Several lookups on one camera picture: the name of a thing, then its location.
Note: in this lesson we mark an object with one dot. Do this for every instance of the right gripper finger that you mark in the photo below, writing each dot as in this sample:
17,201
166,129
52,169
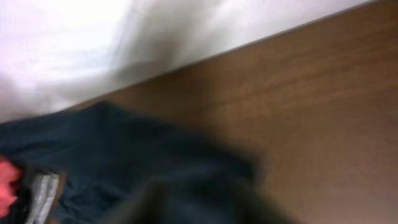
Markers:
147,206

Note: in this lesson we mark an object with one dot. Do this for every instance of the navy blue shorts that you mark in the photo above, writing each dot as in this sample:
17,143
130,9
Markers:
108,154

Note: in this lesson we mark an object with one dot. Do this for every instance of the grey folded shirt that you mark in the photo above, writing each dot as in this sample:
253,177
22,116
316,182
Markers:
44,190

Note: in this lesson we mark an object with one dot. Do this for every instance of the black folded shirt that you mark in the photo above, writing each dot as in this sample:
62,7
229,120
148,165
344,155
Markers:
19,210

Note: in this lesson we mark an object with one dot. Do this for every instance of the red folded shirt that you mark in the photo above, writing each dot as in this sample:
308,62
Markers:
10,176

